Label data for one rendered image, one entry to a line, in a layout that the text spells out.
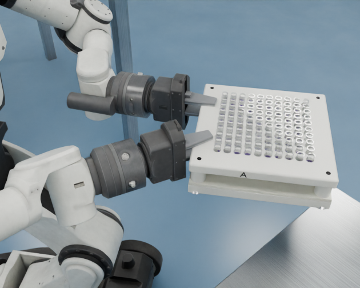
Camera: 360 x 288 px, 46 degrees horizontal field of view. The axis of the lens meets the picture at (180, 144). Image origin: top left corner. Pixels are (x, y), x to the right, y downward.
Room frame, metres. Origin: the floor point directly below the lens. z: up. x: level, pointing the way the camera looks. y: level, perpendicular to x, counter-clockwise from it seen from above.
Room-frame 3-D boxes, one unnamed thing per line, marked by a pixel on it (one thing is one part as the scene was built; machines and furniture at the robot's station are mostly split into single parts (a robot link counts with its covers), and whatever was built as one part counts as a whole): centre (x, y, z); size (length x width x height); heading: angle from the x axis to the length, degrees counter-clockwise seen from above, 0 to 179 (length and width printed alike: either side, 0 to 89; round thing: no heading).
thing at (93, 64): (0.79, 0.18, 1.03); 0.13 x 0.07 x 0.09; 7
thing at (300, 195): (0.62, -0.15, 0.98); 0.24 x 0.24 x 0.02; 81
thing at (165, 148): (0.53, 0.05, 1.02); 0.12 x 0.10 x 0.13; 113
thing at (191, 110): (0.69, -0.04, 1.01); 0.06 x 0.03 x 0.02; 73
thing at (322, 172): (0.62, -0.15, 1.02); 0.25 x 0.24 x 0.02; 171
